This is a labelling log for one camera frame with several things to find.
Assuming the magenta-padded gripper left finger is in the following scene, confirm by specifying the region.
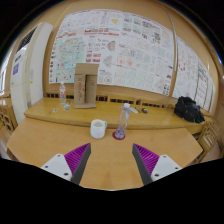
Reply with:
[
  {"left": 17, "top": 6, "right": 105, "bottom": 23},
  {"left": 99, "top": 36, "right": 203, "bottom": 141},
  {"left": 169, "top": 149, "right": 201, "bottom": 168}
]
[{"left": 40, "top": 142, "right": 92, "bottom": 185}]

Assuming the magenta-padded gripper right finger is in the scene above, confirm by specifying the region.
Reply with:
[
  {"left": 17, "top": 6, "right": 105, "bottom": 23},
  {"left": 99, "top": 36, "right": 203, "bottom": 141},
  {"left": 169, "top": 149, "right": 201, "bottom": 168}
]
[{"left": 131, "top": 143, "right": 183, "bottom": 186}]

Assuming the clear plastic water bottle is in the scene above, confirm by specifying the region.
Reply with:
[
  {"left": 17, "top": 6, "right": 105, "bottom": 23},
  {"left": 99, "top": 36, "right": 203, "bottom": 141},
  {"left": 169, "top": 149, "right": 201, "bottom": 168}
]
[{"left": 114, "top": 102, "right": 132, "bottom": 140}]

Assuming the white ceramic mug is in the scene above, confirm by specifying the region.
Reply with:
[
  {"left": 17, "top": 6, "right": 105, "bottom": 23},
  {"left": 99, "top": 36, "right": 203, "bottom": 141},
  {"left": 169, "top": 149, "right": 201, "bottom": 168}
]
[{"left": 89, "top": 118, "right": 109, "bottom": 140}]

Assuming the black bag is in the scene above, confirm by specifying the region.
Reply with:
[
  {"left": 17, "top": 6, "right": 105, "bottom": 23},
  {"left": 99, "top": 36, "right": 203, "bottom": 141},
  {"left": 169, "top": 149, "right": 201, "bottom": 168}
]
[{"left": 173, "top": 95, "right": 206, "bottom": 124}]

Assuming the small labelled plastic bottle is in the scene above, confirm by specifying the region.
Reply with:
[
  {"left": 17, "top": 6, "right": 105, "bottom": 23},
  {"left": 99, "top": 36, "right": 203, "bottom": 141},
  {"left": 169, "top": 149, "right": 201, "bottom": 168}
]
[{"left": 58, "top": 80, "right": 67, "bottom": 105}]

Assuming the row of wooden chairs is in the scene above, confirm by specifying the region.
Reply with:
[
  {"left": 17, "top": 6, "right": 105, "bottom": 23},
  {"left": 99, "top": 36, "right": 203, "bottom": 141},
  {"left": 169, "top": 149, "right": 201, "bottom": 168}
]
[{"left": 44, "top": 92, "right": 174, "bottom": 109}]

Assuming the brown cardboard box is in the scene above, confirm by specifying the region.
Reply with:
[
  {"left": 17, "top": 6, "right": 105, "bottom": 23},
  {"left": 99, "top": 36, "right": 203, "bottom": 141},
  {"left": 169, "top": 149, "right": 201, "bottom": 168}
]
[{"left": 73, "top": 62, "right": 100, "bottom": 109}]

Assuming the white standing air conditioner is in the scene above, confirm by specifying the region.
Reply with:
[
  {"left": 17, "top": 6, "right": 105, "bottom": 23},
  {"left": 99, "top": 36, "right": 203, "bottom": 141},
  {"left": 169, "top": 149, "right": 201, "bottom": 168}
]
[{"left": 9, "top": 21, "right": 54, "bottom": 124}]

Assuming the group of wall posters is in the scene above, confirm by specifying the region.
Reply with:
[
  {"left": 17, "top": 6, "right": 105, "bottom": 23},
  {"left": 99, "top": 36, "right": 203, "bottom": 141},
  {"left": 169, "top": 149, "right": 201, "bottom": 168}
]
[{"left": 48, "top": 9, "right": 216, "bottom": 113}]

